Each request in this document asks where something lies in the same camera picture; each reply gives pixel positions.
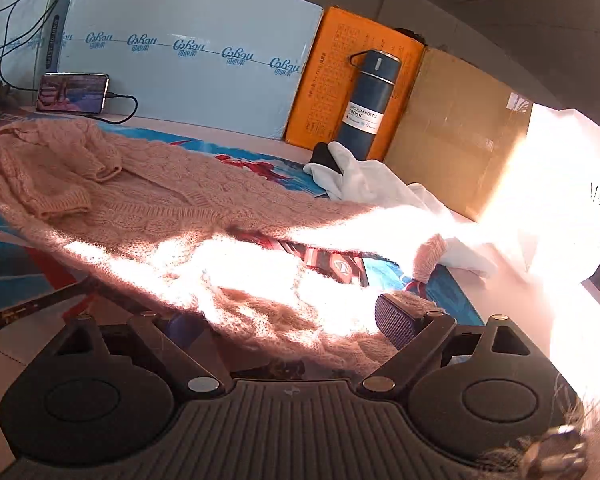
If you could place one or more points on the brown cardboard box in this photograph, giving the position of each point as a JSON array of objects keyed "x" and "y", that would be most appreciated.
[{"x": 455, "y": 135}]

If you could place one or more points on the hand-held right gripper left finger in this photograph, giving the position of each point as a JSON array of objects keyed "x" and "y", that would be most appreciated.
[{"x": 172, "y": 352}]

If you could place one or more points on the small light blue carton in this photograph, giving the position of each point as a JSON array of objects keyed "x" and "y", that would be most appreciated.
[{"x": 25, "y": 20}]

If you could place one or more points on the pink knitted sweater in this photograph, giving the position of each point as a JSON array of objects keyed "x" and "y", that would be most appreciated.
[{"x": 145, "y": 180}]

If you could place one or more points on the small black object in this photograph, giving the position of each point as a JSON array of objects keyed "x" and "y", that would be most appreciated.
[{"x": 325, "y": 156}]

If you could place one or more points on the large light blue carton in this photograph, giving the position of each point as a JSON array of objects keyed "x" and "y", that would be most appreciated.
[{"x": 180, "y": 10}]

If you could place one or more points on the white cloth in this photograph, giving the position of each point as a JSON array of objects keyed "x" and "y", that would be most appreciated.
[{"x": 365, "y": 180}]

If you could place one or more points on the dark blue vacuum bottle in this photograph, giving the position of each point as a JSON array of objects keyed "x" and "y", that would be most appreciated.
[{"x": 365, "y": 110}]

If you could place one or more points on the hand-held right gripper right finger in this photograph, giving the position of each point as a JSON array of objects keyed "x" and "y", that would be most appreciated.
[{"x": 395, "y": 321}]

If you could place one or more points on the smartphone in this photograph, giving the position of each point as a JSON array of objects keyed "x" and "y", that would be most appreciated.
[{"x": 70, "y": 92}]

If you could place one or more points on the orange cardboard box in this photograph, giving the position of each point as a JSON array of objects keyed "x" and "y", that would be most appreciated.
[{"x": 320, "y": 85}]

